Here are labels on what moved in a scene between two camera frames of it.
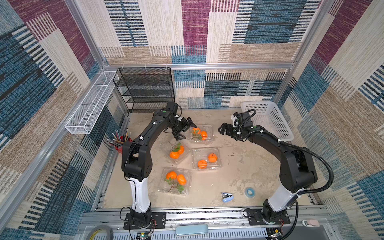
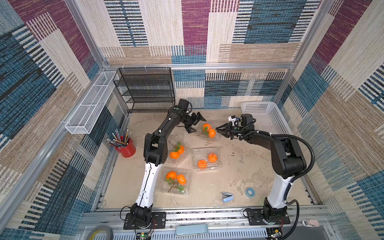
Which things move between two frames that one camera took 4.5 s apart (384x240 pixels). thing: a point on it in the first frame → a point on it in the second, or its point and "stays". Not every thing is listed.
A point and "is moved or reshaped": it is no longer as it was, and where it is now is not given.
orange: (212, 157) stays
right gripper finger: (222, 129) stays
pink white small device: (312, 222) stays
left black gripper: (186, 127) → (197, 120)
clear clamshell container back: (203, 133) is moved or reshaped
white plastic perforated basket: (268, 115) stays
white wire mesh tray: (85, 117) stays
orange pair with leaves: (197, 133) is moved or reshaped
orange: (202, 164) stays
